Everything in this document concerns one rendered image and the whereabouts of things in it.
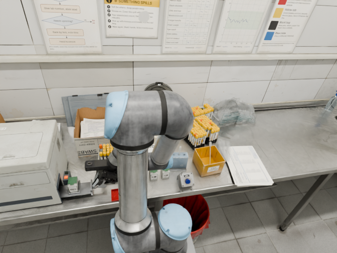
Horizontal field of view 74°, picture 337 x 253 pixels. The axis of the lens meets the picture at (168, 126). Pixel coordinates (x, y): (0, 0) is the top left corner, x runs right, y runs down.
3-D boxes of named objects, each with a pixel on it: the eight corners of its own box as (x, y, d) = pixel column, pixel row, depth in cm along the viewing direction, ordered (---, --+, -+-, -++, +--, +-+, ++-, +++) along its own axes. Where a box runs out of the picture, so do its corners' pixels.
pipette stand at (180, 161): (169, 171, 127) (170, 159, 121) (167, 162, 132) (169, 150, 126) (186, 171, 128) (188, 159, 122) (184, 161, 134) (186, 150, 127)
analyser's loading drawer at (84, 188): (46, 201, 104) (43, 195, 101) (48, 190, 109) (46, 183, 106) (92, 195, 109) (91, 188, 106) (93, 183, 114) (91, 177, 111)
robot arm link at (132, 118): (159, 258, 74) (169, 97, 51) (112, 267, 70) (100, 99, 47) (152, 228, 84) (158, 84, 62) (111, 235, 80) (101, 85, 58)
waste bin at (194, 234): (158, 266, 168) (163, 238, 140) (150, 220, 195) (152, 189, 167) (205, 255, 177) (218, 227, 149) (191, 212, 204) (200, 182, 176)
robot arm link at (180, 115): (202, 80, 59) (167, 150, 101) (162, 81, 56) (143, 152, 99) (214, 119, 54) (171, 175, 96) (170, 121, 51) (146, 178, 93)
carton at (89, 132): (77, 157, 129) (72, 138, 119) (80, 126, 150) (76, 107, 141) (121, 153, 135) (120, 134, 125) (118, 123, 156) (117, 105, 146)
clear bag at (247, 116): (230, 123, 167) (236, 108, 159) (227, 110, 180) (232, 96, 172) (258, 126, 167) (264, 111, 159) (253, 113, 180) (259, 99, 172)
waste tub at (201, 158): (200, 177, 126) (203, 165, 119) (191, 160, 135) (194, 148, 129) (221, 173, 130) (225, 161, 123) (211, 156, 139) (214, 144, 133)
